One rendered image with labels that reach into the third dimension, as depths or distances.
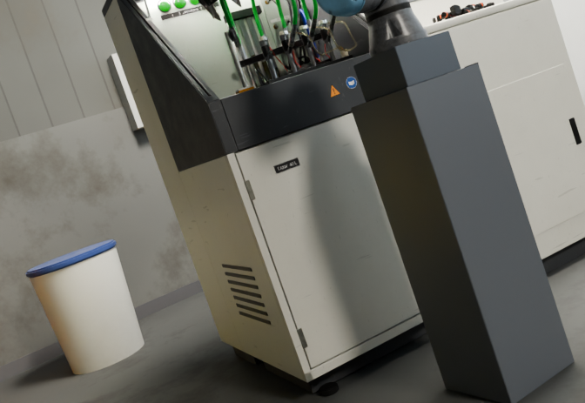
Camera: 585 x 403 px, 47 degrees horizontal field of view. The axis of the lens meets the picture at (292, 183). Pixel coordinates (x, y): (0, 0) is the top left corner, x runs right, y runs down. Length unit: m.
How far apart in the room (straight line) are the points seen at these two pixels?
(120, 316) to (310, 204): 1.73
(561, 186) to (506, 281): 0.96
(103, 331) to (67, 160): 1.27
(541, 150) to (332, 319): 1.01
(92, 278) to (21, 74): 1.50
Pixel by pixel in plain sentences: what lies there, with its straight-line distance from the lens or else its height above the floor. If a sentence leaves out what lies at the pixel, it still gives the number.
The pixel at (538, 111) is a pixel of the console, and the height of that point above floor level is 0.57.
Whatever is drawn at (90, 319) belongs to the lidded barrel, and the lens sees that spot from 3.52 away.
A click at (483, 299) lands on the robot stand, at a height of 0.27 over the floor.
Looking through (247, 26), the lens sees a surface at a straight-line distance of 2.67.
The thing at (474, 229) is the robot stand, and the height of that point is 0.43.
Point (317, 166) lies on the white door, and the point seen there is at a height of 0.66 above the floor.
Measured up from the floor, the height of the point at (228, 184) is 0.71.
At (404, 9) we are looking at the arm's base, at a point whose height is 0.98.
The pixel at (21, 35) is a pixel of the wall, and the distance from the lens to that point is 4.51.
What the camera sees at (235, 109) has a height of 0.91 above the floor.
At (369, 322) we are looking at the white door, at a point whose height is 0.15.
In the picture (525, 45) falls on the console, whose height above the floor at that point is 0.81.
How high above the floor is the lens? 0.79
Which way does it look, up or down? 4 degrees down
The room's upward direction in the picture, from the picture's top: 19 degrees counter-clockwise
